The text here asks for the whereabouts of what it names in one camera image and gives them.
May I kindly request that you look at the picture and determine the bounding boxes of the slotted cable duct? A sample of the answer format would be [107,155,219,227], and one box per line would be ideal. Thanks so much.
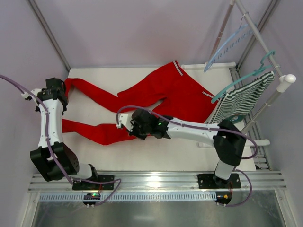
[38,191,216,202]

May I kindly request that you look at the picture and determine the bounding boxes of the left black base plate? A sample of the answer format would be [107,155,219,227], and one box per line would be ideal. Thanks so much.
[72,175,115,191]

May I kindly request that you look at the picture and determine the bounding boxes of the light blue hanger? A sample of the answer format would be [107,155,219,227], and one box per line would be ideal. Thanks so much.
[204,11,252,72]

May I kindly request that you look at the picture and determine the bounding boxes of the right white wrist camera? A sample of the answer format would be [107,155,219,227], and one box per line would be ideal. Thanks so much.
[116,113,133,132]

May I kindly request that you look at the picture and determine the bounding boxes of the purple cable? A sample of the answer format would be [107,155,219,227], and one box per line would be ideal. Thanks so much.
[116,105,258,208]
[0,74,122,207]

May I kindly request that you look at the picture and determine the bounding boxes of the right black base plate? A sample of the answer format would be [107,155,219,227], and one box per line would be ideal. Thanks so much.
[197,173,241,189]

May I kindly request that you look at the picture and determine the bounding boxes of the red trousers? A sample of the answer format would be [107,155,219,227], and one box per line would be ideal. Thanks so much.
[62,60,220,147]

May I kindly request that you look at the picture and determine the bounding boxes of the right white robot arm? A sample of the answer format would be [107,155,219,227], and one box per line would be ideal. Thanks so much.
[119,109,246,188]

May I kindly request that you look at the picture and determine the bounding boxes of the teal hanger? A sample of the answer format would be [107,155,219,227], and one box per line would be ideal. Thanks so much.
[214,51,276,97]

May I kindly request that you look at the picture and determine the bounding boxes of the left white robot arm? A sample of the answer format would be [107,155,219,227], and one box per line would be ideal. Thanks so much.
[30,78,99,190]

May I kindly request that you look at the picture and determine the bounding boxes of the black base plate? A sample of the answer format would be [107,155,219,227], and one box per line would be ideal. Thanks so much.
[72,175,115,191]
[197,173,241,189]

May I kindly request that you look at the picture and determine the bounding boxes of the aluminium mounting rail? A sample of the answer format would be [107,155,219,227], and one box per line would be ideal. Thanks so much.
[27,170,286,192]

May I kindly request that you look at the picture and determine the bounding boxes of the green white striped garment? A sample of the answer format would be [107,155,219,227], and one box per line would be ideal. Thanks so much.
[205,71,275,123]

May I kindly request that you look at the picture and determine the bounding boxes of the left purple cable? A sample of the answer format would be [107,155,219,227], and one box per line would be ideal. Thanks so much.
[0,74,122,207]

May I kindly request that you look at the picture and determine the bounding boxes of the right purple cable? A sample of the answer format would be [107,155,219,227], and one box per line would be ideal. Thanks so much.
[116,105,258,208]

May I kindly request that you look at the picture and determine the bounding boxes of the white clothes rack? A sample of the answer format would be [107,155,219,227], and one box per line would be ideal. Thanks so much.
[181,0,297,148]

